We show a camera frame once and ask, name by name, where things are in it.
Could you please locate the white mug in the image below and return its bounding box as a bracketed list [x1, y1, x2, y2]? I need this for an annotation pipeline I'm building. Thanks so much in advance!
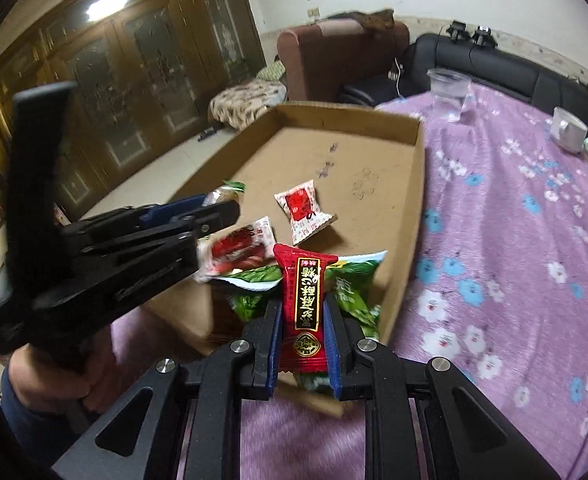
[549, 106, 588, 153]

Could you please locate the black leather sofa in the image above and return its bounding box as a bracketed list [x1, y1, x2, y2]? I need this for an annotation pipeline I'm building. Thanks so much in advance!
[339, 32, 588, 121]

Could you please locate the cardboard box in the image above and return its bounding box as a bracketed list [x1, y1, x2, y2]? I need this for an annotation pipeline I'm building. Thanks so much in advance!
[146, 102, 425, 418]

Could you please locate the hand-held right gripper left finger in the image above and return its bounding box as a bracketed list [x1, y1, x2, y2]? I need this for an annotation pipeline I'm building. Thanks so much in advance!
[51, 299, 285, 480]

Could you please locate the person's left forearm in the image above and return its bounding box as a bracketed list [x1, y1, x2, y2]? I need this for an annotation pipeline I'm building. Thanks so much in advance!
[1, 342, 97, 466]

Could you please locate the white charging cable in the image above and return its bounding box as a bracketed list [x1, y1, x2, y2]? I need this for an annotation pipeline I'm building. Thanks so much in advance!
[391, 57, 408, 98]

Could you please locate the black device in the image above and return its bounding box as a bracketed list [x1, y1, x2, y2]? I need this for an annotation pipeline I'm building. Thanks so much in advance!
[445, 21, 471, 43]
[473, 25, 499, 50]

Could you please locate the patterned blanket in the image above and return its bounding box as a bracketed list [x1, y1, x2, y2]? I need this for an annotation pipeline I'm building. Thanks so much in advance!
[209, 80, 287, 128]

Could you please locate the brown armchair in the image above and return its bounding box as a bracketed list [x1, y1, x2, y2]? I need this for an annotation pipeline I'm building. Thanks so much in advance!
[277, 10, 411, 107]

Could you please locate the clear plastic cup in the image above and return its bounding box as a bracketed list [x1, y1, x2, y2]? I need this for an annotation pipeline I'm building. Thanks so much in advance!
[427, 70, 472, 123]

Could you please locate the purple floral tablecloth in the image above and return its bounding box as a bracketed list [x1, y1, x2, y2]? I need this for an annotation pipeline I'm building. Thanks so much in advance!
[108, 82, 588, 480]

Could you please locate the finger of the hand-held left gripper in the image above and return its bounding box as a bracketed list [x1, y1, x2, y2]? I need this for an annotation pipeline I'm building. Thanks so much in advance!
[61, 194, 241, 247]
[80, 231, 211, 282]

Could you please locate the white red snack packet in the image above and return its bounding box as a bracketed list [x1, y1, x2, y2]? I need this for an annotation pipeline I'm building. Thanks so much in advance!
[274, 177, 339, 247]
[196, 216, 277, 284]

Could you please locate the brown cloth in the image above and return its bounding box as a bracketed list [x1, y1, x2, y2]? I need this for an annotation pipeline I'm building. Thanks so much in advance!
[351, 9, 397, 33]

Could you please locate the green clear snack packet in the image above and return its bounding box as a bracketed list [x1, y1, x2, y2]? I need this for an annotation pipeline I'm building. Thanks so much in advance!
[204, 180, 247, 207]

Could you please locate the green cushion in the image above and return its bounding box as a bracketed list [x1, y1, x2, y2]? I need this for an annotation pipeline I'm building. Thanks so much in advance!
[259, 60, 285, 82]

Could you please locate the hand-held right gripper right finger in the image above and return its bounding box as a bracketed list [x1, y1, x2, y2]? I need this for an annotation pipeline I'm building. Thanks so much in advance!
[322, 299, 562, 480]

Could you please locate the wooden glass door cabinet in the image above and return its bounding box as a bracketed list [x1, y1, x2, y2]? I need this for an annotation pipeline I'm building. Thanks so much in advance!
[0, 0, 269, 241]

